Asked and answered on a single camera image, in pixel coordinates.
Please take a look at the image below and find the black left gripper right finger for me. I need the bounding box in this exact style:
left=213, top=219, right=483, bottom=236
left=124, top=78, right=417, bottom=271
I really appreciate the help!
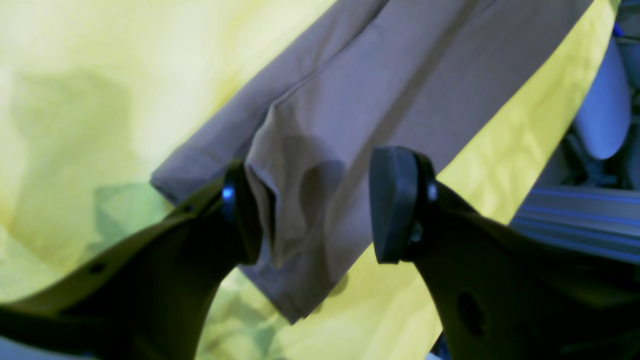
left=369, top=146, right=640, bottom=360

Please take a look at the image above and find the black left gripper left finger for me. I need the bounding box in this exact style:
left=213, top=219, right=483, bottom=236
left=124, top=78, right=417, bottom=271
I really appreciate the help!
left=0, top=159, right=263, bottom=360

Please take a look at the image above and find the brown T-shirt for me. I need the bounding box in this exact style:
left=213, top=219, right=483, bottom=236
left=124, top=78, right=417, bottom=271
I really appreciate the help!
left=150, top=0, right=591, bottom=323

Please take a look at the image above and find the yellow table cloth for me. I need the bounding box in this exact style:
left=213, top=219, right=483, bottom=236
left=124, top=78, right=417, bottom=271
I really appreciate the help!
left=1, top=0, right=621, bottom=360

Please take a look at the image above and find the aluminium table frame rail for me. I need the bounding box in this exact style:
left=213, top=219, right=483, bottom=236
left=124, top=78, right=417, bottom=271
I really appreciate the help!
left=510, top=186, right=640, bottom=265

